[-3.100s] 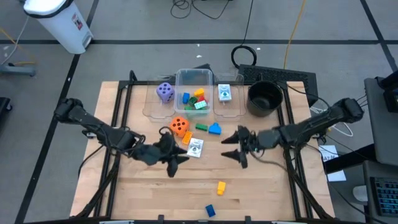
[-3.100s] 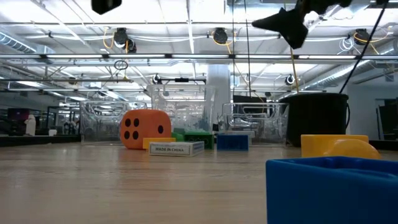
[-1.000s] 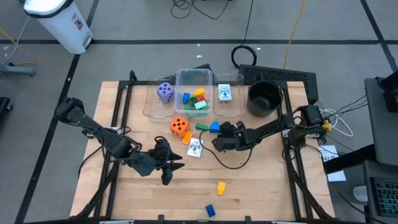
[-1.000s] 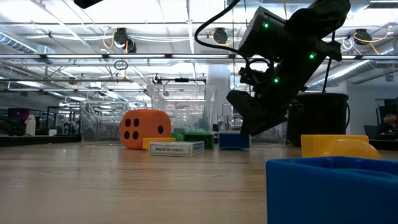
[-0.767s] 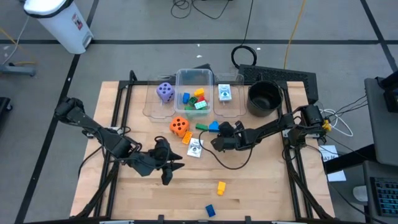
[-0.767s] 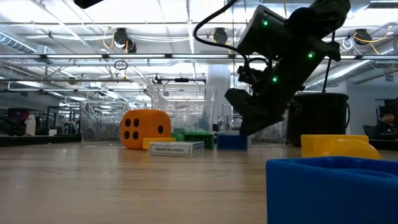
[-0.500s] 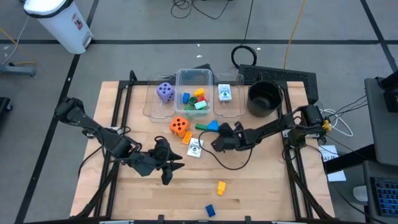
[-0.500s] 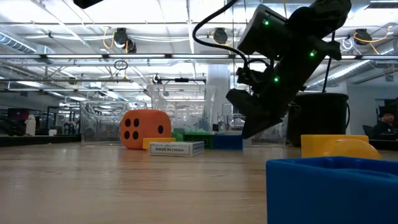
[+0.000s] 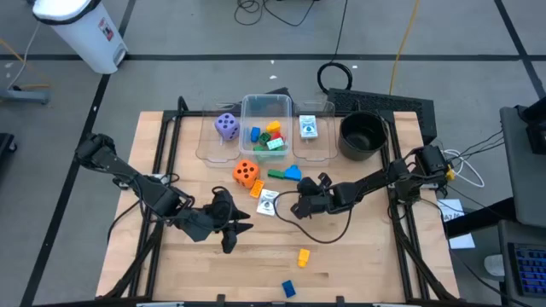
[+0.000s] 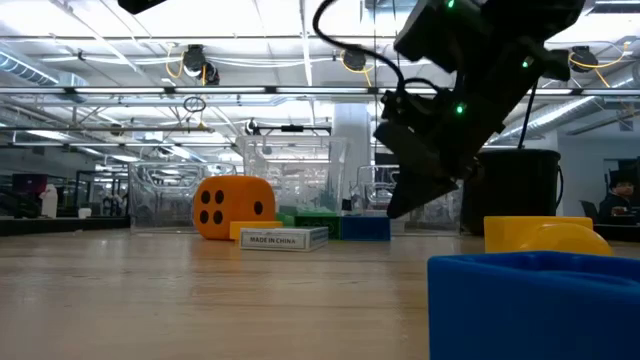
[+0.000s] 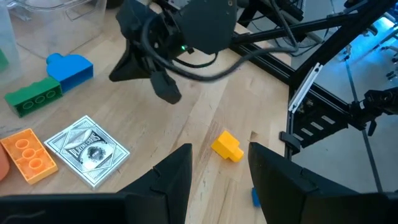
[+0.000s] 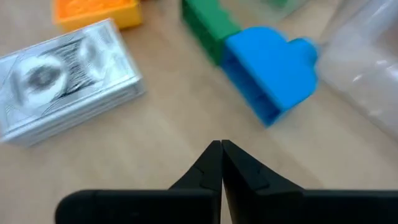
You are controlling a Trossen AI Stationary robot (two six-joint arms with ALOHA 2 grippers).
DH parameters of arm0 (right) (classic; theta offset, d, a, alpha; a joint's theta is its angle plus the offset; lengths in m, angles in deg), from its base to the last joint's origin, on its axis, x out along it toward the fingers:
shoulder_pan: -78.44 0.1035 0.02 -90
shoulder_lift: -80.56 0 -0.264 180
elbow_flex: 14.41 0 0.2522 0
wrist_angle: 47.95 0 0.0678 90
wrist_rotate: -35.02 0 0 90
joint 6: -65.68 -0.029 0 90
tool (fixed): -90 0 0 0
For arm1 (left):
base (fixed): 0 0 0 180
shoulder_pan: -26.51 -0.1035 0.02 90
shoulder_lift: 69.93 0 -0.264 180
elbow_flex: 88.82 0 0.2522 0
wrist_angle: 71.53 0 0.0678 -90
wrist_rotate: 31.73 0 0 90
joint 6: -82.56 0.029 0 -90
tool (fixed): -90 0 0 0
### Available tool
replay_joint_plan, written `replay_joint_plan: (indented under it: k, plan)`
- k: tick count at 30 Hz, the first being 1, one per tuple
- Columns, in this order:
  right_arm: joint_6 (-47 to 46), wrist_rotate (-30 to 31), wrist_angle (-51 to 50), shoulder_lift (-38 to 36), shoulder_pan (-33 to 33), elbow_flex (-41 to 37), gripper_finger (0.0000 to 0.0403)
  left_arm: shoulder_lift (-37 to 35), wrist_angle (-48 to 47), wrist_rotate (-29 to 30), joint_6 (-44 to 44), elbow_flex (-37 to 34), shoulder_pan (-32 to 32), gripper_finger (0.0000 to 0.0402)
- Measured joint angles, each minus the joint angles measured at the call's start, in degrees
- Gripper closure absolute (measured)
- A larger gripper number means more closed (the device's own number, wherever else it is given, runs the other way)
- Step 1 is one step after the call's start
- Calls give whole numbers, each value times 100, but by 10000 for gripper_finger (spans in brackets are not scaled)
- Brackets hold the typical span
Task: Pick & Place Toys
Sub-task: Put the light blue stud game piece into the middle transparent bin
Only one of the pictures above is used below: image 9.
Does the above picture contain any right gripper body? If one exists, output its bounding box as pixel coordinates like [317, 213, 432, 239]
[306, 172, 345, 217]

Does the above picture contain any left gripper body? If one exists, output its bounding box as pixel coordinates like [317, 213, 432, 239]
[211, 189, 238, 255]

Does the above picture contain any blue roof-shaped block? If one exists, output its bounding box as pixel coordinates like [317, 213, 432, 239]
[283, 164, 303, 182]

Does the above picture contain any white black-emblem card deck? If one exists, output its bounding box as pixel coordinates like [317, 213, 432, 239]
[256, 188, 281, 217]

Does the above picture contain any orange toy block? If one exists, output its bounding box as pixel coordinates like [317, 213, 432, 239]
[249, 179, 265, 200]

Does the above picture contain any orange foam die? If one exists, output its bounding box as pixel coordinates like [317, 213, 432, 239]
[232, 159, 261, 189]

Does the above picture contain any white blue-print card deck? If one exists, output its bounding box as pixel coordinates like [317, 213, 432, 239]
[298, 114, 319, 140]

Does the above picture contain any purple foam die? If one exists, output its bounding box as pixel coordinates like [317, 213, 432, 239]
[213, 112, 241, 142]

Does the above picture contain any low clear plastic bin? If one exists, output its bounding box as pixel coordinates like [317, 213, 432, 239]
[292, 100, 339, 165]
[195, 100, 244, 165]

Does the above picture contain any black bucket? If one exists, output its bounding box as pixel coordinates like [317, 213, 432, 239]
[338, 110, 389, 162]

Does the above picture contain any tall clear plastic bin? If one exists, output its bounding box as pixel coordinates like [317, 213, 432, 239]
[238, 93, 294, 163]

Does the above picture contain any printed paper sheet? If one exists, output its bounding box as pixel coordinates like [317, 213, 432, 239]
[437, 198, 467, 223]

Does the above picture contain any plain white paper sheet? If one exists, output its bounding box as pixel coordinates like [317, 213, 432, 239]
[447, 233, 476, 251]

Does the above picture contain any black desk leg bar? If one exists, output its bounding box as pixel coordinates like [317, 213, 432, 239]
[443, 196, 517, 239]

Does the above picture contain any white computer mouse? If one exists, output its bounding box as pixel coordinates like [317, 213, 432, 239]
[484, 253, 507, 278]

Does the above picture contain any grey keyboard desk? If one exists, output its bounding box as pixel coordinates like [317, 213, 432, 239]
[497, 219, 546, 307]

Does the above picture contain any blue-lit keyboard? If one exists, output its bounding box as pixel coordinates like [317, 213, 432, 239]
[507, 241, 546, 298]

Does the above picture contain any black desk device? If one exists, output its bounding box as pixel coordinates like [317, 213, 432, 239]
[514, 96, 546, 155]

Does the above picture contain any white trash can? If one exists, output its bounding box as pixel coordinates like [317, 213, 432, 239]
[32, 0, 129, 76]

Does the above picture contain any black floor equipment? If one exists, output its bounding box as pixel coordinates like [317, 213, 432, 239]
[0, 132, 18, 168]

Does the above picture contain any grey stand base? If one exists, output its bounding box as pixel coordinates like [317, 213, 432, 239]
[0, 86, 51, 106]

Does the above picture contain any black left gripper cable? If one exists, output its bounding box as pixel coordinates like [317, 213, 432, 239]
[211, 185, 235, 234]

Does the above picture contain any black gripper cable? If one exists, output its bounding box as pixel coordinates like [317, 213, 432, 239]
[274, 190, 355, 245]
[211, 185, 235, 234]

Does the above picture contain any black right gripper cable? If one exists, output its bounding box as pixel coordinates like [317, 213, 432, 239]
[274, 190, 355, 245]

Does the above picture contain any black cable with coil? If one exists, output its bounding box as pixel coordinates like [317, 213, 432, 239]
[317, 0, 354, 96]

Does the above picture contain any black tangled floor cable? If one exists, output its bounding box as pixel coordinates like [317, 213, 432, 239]
[233, 0, 319, 27]

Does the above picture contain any long yellow cable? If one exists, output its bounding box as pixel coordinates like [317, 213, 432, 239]
[387, 0, 422, 96]

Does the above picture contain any thin yellow floor cable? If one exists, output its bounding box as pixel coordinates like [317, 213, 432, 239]
[0, 37, 51, 90]

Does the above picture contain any thin white floor cable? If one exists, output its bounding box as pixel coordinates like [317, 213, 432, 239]
[0, 20, 40, 90]

